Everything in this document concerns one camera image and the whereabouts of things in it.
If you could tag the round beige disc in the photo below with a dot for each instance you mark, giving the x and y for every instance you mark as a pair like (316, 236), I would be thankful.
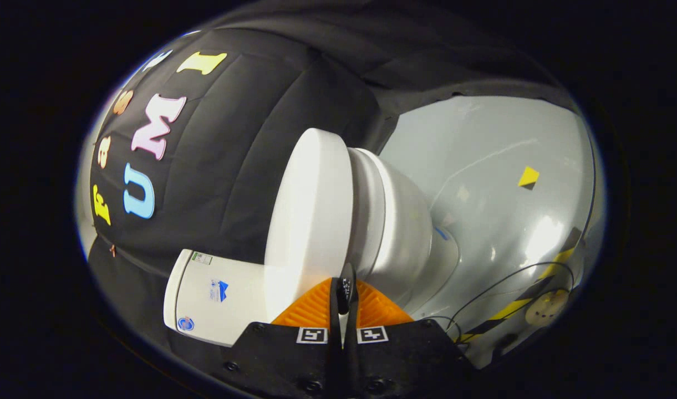
(546, 307)

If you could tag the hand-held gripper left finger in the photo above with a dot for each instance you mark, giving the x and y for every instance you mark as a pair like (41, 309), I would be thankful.
(283, 360)

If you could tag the white toilet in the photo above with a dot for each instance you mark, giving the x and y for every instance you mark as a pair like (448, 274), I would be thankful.
(399, 221)

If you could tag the yellow square floor sticker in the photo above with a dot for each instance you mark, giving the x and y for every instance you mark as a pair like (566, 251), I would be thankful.
(528, 177)

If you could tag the yellow black striped tape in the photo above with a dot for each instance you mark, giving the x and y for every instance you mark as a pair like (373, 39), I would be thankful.
(510, 309)

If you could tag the black backdrop cloth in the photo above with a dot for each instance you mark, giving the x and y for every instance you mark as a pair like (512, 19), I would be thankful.
(233, 138)

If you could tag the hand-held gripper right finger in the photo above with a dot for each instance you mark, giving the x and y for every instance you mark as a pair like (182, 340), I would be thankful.
(405, 360)

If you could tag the white toilet lid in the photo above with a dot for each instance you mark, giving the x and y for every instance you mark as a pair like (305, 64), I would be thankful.
(310, 216)

